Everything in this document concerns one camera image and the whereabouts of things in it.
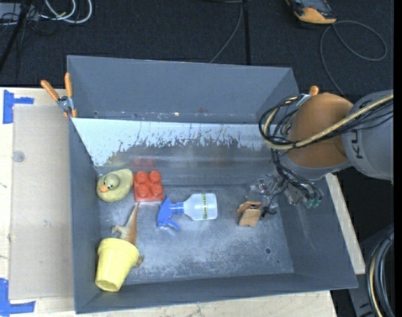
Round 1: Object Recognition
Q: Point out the black cylinder on white bracket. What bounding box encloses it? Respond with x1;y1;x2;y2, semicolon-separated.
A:
261;197;279;217

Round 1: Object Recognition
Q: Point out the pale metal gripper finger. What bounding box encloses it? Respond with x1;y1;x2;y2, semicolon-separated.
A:
248;188;275;205
253;176;276;191

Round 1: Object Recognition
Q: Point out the yellow rubber duck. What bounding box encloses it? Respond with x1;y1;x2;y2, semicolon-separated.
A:
95;168;135;203

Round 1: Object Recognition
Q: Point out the brown toy animal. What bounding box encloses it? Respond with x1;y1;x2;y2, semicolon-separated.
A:
237;200;263;228

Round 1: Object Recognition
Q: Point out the brown cardboard board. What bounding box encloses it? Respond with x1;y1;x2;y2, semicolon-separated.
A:
8;104;77;300

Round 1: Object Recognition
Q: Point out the clear spray bottle blue head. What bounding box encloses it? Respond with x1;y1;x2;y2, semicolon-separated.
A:
155;192;219;232

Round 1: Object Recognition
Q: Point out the grey metal bin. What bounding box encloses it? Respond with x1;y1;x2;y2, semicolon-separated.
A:
65;55;360;315

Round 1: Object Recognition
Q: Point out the red toy building block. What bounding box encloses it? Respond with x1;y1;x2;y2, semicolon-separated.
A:
133;170;166;204

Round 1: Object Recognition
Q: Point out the yellow plastic flower pot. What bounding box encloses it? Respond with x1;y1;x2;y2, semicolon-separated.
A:
94;237;141;293

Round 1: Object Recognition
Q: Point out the brown toy dinosaur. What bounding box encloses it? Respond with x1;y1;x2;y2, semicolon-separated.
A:
111;203;146;267

